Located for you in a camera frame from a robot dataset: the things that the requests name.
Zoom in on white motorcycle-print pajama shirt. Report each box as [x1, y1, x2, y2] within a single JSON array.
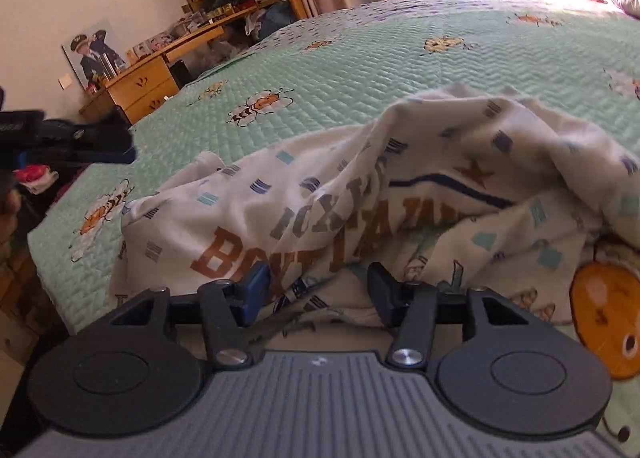
[[110, 83, 640, 329]]

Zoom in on wall poster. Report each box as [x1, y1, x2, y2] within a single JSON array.
[[62, 18, 128, 92]]

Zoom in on blue cloth bundle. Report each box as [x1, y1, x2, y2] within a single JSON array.
[[257, 1, 298, 39]]

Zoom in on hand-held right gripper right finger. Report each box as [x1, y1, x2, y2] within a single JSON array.
[[366, 262, 538, 370]]

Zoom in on pink and white cloth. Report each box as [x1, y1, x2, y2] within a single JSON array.
[[15, 163, 58, 194]]

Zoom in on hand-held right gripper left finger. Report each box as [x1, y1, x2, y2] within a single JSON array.
[[107, 265, 272, 372]]

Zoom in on black computer tower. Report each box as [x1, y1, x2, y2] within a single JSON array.
[[167, 61, 193, 86]]

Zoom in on white letter-print pajama pants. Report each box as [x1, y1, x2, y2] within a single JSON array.
[[250, 238, 586, 339]]

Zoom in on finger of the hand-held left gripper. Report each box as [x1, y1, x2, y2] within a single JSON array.
[[42, 111, 137, 166]]

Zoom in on green bee-print quilt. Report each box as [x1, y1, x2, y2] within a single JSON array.
[[27, 0, 640, 444]]

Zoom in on wooden desk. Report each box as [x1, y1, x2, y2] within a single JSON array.
[[80, 6, 261, 124]]

